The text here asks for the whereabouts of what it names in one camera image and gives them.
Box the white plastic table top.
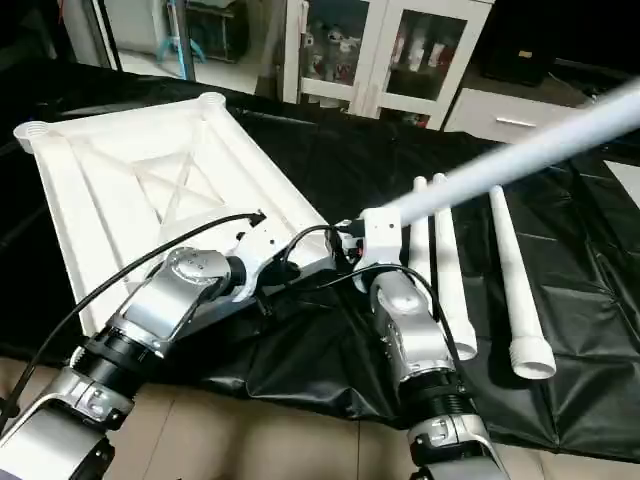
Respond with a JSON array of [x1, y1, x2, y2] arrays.
[[12, 91, 347, 337]]

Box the white plastic table leg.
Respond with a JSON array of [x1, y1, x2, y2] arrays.
[[407, 176, 435, 291], [380, 78, 640, 231], [487, 184, 558, 381], [431, 172, 480, 362]]

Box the black plastic mat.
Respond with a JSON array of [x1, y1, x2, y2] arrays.
[[0, 55, 640, 463]]

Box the white glass-door cabinet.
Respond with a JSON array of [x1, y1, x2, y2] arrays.
[[284, 0, 495, 132]]

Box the white drawer unit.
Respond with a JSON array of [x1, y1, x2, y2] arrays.
[[442, 87, 603, 147]]

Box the light blue plastic object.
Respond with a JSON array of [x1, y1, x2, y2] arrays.
[[158, 32, 207, 63]]

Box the grey metal pole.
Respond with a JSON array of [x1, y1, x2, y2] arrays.
[[168, 0, 195, 81]]

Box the black low cabinet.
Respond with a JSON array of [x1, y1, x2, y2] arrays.
[[476, 0, 640, 101]]

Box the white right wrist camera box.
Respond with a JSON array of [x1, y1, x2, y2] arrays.
[[358, 207, 406, 269]]

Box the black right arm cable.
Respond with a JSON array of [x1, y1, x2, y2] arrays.
[[262, 224, 446, 361]]

